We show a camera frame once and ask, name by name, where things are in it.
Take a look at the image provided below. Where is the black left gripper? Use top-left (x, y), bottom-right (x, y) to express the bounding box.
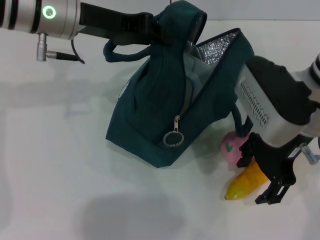
top-left (79, 2), bottom-right (174, 47)

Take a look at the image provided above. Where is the left arm cable with plug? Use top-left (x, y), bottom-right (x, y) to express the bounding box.
top-left (36, 33), bottom-right (86, 65)

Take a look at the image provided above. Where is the arm cable with plug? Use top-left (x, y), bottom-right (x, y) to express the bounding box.
top-left (299, 143), bottom-right (320, 166)
top-left (36, 33), bottom-right (86, 65)

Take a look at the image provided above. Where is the yellow toy banana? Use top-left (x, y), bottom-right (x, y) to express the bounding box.
top-left (223, 161), bottom-right (270, 201)

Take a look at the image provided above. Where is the dark teal fabric lunch bag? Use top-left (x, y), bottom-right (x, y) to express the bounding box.
top-left (102, 0), bottom-right (256, 169)

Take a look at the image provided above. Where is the pink toy peach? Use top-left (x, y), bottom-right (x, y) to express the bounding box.
top-left (221, 133), bottom-right (253, 165)

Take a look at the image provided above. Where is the right arm cable with plug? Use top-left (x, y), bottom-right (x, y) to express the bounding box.
top-left (299, 143), bottom-right (320, 166)

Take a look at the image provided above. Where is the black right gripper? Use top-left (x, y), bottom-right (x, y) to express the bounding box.
top-left (236, 131), bottom-right (305, 206)

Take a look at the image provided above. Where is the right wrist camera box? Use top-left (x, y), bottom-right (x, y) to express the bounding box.
top-left (234, 56), bottom-right (315, 149)

